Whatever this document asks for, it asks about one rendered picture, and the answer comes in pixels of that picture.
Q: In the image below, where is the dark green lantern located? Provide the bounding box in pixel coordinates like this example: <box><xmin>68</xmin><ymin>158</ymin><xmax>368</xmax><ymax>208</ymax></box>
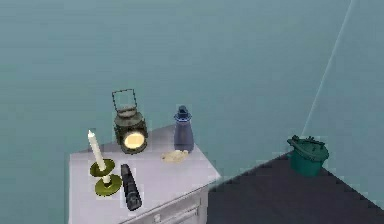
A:
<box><xmin>111</xmin><ymin>88</ymin><xmax>149</xmax><ymax>155</ymax></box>

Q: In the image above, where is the white candle on green holder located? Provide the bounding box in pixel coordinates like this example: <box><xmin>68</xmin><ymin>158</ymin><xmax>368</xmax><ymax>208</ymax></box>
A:
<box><xmin>87</xmin><ymin>129</ymin><xmax>123</xmax><ymax>198</ymax></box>

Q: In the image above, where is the black flashlight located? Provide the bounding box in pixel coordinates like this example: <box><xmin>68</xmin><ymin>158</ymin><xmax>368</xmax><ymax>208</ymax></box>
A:
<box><xmin>120</xmin><ymin>163</ymin><xmax>143</xmax><ymax>212</ymax></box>

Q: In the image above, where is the white cabinet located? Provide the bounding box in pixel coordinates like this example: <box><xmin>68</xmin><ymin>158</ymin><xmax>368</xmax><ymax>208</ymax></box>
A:
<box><xmin>68</xmin><ymin>124</ymin><xmax>222</xmax><ymax>224</ymax></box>

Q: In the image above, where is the dark blue bottle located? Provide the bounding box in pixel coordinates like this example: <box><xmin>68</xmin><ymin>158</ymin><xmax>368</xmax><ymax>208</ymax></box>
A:
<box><xmin>173</xmin><ymin>105</ymin><xmax>195</xmax><ymax>154</ymax></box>

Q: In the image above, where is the green bin with lid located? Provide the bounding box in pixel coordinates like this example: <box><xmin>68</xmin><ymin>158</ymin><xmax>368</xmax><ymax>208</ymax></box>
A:
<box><xmin>286</xmin><ymin>134</ymin><xmax>330</xmax><ymax>178</ymax></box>

